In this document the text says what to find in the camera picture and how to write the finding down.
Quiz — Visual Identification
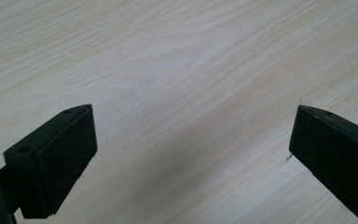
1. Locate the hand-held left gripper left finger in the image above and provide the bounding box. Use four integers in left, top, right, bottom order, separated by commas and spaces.
0, 104, 99, 219

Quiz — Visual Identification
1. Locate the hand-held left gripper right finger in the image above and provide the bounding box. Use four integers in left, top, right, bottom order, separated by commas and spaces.
288, 105, 358, 221

